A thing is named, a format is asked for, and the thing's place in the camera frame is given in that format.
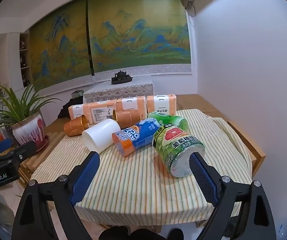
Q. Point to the orange tissue pack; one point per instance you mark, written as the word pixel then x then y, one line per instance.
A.
pixel 162 103
pixel 101 111
pixel 77 111
pixel 131 103

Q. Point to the grey green box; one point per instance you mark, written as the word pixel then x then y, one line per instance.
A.
pixel 77 95

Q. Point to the black bag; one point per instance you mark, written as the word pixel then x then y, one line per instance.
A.
pixel 64 111

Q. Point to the wooden wall shelf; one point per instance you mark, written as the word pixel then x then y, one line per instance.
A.
pixel 24 60

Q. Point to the dark tea tray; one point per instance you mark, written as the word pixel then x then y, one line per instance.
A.
pixel 122 81

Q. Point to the dark teapot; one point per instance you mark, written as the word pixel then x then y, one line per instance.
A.
pixel 121 75

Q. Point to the red plant saucer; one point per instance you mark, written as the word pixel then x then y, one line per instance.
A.
pixel 44 143

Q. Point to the striped tablecloth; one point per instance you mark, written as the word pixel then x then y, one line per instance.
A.
pixel 138 180

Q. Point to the copper orange cup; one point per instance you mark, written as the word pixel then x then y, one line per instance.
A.
pixel 74 127
pixel 127 118

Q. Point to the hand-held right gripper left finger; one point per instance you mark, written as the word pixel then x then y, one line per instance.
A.
pixel 86 177

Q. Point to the blue and orange cup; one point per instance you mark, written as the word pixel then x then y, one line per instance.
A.
pixel 136 137

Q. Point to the green grapefruit label cup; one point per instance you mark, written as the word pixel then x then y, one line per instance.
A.
pixel 176 145

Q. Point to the white cup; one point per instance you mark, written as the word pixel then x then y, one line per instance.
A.
pixel 101 135

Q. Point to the patterned cloth covered stand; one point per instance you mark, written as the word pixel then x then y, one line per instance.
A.
pixel 118 91

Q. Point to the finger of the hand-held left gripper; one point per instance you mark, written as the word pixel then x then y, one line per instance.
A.
pixel 23 151
pixel 1 147

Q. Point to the landscape painting wall hanging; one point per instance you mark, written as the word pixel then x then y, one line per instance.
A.
pixel 138 30
pixel 58 50

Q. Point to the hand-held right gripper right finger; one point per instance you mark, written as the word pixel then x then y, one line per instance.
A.
pixel 204 180

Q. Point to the wooden table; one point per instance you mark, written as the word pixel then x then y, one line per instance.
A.
pixel 196 102

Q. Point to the potted green plant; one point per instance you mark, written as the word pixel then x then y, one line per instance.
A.
pixel 28 127

